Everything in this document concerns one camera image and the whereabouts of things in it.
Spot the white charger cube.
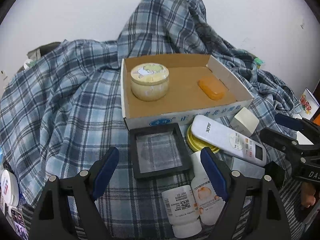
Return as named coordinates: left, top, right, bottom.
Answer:
left=230, top=107, right=259, bottom=137

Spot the translucent grey plastic box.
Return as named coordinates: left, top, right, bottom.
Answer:
left=222, top=153, right=265, bottom=179

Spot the white AUX remote control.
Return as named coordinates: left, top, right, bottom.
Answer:
left=191, top=115, right=267, bottom=167

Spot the white bottle orange label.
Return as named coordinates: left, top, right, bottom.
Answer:
left=191, top=151, right=225, bottom=225

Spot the orange soap bar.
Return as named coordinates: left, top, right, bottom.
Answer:
left=197, top=76, right=227, bottom=100

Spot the yellow round lid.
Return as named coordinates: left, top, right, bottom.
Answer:
left=186, top=125, right=220, bottom=154

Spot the white pill bottle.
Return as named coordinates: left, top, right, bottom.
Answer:
left=162, top=185, right=202, bottom=239

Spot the black square frame case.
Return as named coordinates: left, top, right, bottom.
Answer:
left=129, top=123, right=192, bottom=179

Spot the round cream tin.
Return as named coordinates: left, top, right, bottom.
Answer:
left=130, top=62, right=170, bottom=101

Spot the person right hand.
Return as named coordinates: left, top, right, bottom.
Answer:
left=300, top=182, right=316, bottom=208

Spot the enamel mug floral print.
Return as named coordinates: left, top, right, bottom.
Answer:
left=299, top=88, right=319, bottom=120

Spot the white round jar left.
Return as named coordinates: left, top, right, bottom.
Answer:
left=1, top=169, right=20, bottom=207

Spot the blue plaid blanket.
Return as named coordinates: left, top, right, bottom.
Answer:
left=1, top=0, right=302, bottom=239

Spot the cardboard yogurt box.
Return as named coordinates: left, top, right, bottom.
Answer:
left=120, top=54, right=254, bottom=129

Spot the grey bag behind blanket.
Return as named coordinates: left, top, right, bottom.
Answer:
left=27, top=42, right=60, bottom=61

